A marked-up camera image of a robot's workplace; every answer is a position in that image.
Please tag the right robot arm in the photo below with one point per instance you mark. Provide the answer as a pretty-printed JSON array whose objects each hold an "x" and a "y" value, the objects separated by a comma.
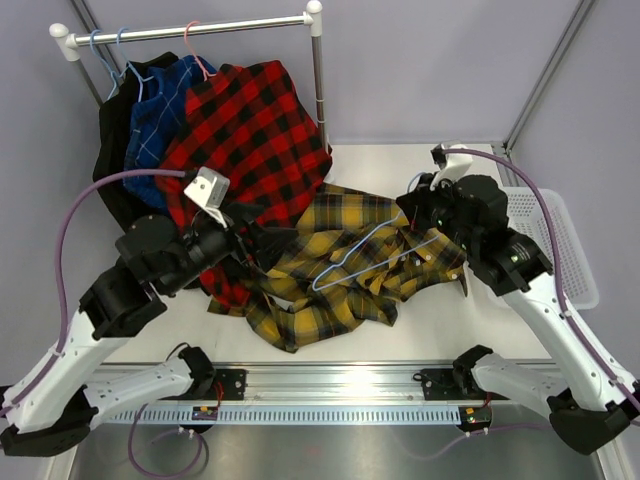
[{"x": 595, "y": 399}]

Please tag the metal clothes rack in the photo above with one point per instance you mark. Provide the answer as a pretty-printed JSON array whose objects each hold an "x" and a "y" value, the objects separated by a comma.
[{"x": 312, "y": 17}]

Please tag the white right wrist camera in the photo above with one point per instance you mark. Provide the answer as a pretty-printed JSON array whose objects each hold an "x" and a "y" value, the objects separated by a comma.
[{"x": 453, "y": 162}]

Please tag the blue plaid shirt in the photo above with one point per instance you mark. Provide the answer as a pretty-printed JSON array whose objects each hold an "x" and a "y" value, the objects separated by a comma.
[{"x": 161, "y": 111}]

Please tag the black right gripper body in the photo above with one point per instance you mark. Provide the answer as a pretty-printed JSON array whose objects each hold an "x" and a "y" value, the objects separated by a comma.
[{"x": 435, "y": 208}]

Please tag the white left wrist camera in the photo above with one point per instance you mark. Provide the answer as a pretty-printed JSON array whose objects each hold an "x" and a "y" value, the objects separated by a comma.
[{"x": 207, "y": 190}]

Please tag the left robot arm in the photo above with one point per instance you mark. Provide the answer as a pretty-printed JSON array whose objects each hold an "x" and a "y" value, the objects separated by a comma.
[{"x": 155, "y": 261}]

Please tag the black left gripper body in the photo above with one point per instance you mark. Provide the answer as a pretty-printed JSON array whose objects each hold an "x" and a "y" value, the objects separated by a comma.
[{"x": 213, "y": 242}]

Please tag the yellow plaid shirt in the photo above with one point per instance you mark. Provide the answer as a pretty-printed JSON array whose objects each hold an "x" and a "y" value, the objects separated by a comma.
[{"x": 356, "y": 259}]

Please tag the aluminium mounting rail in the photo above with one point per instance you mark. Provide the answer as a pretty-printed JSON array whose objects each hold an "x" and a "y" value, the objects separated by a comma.
[{"x": 351, "y": 383}]

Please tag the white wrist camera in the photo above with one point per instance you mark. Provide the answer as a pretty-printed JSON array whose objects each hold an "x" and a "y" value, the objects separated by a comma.
[
  {"x": 453, "y": 162},
  {"x": 207, "y": 190}
]

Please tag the white slotted cable duct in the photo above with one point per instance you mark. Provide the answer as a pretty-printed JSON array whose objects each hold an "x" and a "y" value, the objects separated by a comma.
[{"x": 293, "y": 415}]

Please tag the red black checked shirt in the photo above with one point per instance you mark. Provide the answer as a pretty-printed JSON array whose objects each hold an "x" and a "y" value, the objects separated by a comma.
[{"x": 248, "y": 124}]

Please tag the blue hanger on rack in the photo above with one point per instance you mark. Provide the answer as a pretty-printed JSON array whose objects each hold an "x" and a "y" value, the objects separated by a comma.
[
  {"x": 113, "y": 74},
  {"x": 142, "y": 80}
]

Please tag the white perforated basket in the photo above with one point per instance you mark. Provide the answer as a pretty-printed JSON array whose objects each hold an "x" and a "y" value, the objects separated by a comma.
[{"x": 526, "y": 217}]

